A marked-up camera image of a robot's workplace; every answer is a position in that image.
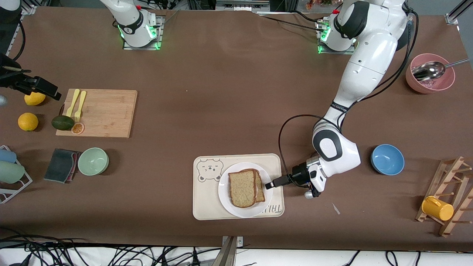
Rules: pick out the yellow plastic fork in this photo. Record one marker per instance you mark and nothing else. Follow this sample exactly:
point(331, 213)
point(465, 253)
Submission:
point(80, 105)

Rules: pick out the pale green cup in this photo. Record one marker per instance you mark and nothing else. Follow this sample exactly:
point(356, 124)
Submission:
point(11, 172)

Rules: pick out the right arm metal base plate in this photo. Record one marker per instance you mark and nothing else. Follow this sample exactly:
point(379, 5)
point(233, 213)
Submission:
point(157, 40)

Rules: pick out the aluminium frame bar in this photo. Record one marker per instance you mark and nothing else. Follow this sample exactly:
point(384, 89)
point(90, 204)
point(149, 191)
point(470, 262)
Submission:
point(242, 4)

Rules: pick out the orange citrus slice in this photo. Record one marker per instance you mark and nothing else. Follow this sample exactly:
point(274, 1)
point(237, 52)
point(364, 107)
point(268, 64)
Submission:
point(77, 128)

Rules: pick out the aluminium corner profile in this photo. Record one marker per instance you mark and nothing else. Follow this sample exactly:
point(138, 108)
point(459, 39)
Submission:
point(454, 14)

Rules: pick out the pink bowl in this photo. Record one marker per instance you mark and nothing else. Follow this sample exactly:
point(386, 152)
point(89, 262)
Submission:
point(430, 87)

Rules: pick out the bamboo cutting board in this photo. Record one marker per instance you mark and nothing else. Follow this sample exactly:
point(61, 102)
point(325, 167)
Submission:
point(111, 111)

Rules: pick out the folded grey pink cloth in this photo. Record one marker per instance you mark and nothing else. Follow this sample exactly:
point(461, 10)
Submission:
point(59, 165)

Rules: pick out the yellow mug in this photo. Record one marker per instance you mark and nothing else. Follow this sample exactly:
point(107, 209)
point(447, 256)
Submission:
point(438, 209)

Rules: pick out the plain toast bread slice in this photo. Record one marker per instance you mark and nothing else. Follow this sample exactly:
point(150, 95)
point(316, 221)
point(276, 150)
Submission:
point(242, 188)

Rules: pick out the white paper scrap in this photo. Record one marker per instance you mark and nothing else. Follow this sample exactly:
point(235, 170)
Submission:
point(335, 208)

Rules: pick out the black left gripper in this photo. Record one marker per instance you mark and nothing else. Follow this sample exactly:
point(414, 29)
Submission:
point(298, 173)

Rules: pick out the blue bowl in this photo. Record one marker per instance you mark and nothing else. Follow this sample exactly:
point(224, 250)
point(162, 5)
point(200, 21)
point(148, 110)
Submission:
point(387, 159)

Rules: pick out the yellow plastic knife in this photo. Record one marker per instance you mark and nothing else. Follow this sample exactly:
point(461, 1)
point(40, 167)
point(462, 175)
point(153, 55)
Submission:
point(72, 101)

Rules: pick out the yellow lemon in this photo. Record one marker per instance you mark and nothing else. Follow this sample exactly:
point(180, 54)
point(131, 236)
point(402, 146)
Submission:
point(35, 99)
point(28, 122)

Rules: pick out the cream bear print tray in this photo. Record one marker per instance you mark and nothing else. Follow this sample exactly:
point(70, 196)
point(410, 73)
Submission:
point(207, 203)

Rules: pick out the mint green bowl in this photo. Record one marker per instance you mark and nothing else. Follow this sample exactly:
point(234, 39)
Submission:
point(93, 162)

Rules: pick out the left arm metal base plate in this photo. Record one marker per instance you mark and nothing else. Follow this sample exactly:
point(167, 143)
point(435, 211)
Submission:
point(321, 50)

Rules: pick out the light blue cup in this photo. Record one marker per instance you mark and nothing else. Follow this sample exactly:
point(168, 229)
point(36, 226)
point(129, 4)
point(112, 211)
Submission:
point(7, 156)

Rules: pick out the wooden peg mug rack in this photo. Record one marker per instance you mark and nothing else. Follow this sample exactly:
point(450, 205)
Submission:
point(458, 170)

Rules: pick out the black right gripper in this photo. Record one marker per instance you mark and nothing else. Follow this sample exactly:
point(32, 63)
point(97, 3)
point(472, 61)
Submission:
point(14, 82)

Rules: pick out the round white plate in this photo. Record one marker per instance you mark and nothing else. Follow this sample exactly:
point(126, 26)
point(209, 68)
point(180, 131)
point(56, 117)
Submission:
point(225, 195)

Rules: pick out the metal ladle spoon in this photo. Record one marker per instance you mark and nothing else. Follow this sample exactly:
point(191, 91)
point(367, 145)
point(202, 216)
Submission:
point(428, 71)

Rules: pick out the dark green avocado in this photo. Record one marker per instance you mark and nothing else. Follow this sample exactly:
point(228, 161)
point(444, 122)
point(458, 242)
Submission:
point(63, 123)

